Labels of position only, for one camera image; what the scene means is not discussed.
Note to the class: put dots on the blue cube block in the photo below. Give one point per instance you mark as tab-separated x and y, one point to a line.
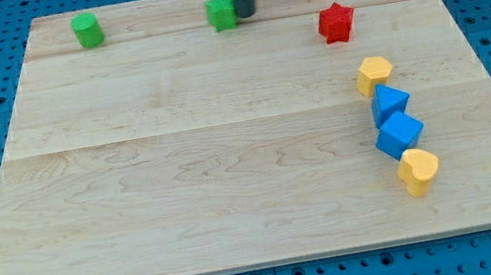
399	133

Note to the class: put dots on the red star block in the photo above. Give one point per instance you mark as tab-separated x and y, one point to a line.
335	23

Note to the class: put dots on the blue triangle block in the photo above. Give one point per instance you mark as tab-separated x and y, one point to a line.
386	101

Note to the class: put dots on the yellow hexagon block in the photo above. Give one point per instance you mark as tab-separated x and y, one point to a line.
373	70

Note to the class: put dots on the green cylinder block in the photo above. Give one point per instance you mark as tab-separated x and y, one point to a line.
87	30

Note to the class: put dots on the green star block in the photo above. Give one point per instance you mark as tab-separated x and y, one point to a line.
221	14

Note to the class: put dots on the wooden board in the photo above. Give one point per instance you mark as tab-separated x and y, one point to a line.
172	149

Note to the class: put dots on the yellow heart block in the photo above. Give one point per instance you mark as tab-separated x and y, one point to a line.
417	169

